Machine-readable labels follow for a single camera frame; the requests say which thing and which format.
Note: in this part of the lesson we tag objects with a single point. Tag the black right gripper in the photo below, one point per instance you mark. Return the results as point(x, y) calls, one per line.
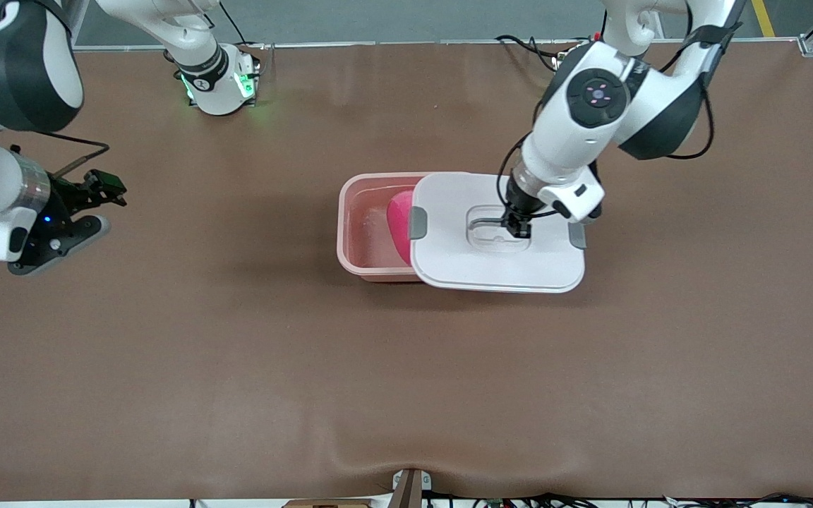
point(70, 195)

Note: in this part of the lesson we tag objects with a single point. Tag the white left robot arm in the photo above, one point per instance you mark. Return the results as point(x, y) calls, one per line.
point(576, 120)

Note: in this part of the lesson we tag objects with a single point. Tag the pink translucent plastic box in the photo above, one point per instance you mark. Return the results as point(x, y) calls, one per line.
point(364, 240)

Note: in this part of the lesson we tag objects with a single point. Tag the grey bracket with brown bar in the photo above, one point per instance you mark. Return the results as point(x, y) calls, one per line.
point(410, 487)

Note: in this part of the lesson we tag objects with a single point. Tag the brown table mat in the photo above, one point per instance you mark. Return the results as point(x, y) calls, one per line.
point(406, 395)

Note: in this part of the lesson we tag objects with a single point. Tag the white box lid grey latches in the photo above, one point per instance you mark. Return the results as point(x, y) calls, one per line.
point(498, 268)

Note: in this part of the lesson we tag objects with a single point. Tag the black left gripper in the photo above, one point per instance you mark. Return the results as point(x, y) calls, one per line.
point(517, 202)

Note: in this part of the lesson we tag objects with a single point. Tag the pink plush toy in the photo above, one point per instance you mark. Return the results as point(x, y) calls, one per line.
point(401, 226)

